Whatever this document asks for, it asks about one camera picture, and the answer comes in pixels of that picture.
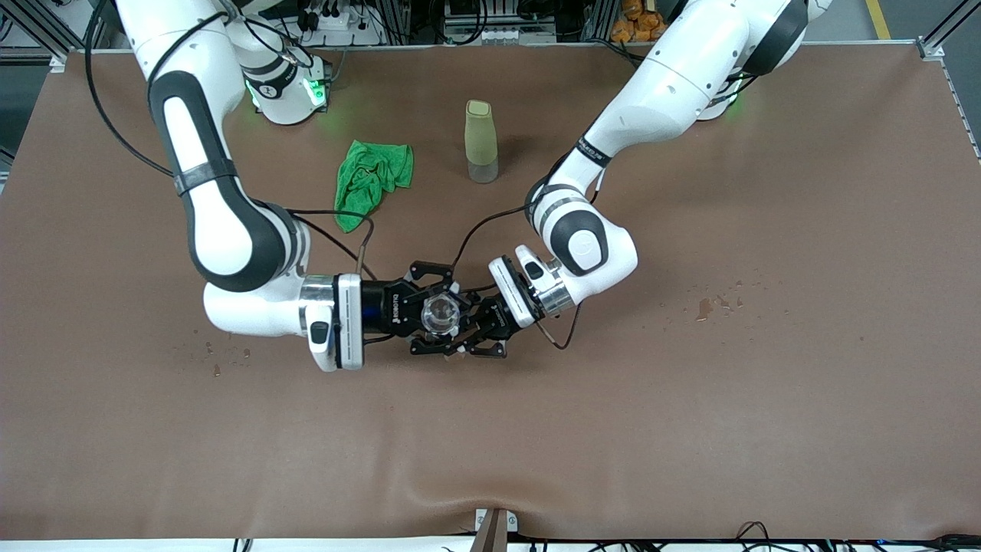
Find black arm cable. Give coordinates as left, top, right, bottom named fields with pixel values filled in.
left=84, top=0, right=380, bottom=283
left=451, top=176, right=602, bottom=351

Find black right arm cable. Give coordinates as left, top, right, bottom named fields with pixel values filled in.
left=84, top=0, right=380, bottom=283

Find aluminium frame post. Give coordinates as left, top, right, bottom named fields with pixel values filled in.
left=0, top=0, right=116, bottom=61
left=916, top=0, right=981, bottom=62

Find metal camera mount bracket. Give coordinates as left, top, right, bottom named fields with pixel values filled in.
left=474, top=508, right=520, bottom=552

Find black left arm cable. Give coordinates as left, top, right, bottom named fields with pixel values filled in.
left=451, top=176, right=602, bottom=351

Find yellow-green tall bottle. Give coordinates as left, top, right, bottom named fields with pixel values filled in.
left=464, top=100, right=500, bottom=185

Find clear measuring cup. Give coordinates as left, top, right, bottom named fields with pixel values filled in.
left=420, top=291, right=465, bottom=339

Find black floor cables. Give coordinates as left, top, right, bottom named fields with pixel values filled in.
left=732, top=521, right=981, bottom=552

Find green cloth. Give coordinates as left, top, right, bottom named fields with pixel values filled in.
left=333, top=140, right=415, bottom=234

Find orange snack packets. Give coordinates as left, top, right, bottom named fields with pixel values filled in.
left=611, top=0, right=679, bottom=43

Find brown table cover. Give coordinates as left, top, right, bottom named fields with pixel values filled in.
left=0, top=42, right=981, bottom=541

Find white power strip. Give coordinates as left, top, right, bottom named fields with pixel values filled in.
left=295, top=6, right=369, bottom=35

